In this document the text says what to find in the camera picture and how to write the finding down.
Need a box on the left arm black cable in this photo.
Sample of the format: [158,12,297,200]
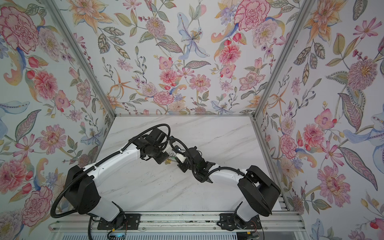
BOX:
[121,123,171,154]

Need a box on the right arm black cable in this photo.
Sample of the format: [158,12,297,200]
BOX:
[168,136,196,169]

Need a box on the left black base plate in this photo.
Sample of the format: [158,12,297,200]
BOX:
[97,213,141,231]

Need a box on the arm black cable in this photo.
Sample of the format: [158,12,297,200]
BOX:
[168,136,196,169]
[121,123,171,154]

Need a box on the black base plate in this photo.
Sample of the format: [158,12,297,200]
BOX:
[217,213,262,231]
[97,213,141,231]

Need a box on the right aluminium corner post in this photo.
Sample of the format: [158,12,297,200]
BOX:
[252,1,313,121]

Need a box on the aluminium corner post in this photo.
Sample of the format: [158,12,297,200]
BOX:
[252,1,313,121]
[42,0,117,120]

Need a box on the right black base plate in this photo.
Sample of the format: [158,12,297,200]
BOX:
[217,213,262,231]

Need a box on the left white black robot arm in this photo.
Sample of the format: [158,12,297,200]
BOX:
[50,124,171,225]

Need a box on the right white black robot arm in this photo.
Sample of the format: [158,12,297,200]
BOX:
[172,146,281,223]

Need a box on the aluminium mounting rail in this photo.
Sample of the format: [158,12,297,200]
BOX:
[48,211,306,233]

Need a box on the left aluminium corner post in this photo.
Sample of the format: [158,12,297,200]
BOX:
[42,0,117,120]

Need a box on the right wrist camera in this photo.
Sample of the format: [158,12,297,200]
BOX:
[173,147,187,163]

